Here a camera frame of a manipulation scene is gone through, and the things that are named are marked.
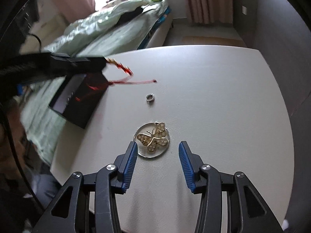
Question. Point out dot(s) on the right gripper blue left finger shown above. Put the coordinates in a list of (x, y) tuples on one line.
[(87, 203)]

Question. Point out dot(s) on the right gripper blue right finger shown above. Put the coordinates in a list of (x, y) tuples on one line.
[(247, 209)]

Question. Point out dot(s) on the black jewelry box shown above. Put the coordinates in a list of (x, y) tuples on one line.
[(78, 96)]

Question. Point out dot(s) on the gold butterfly brooch clear disc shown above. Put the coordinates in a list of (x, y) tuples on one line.
[(152, 139)]

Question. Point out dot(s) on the person's right knee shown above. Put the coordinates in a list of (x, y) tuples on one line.
[(45, 188)]

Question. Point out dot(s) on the light green duvet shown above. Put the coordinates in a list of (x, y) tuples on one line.
[(127, 26)]

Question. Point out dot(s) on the white square table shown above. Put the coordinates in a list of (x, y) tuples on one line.
[(223, 101)]

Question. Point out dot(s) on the bed with green sheet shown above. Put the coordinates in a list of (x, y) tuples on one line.
[(42, 125)]

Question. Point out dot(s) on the flat cardboard on floor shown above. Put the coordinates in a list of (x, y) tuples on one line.
[(201, 40)]

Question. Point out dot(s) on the white wall socket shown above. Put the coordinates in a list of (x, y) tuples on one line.
[(244, 10)]

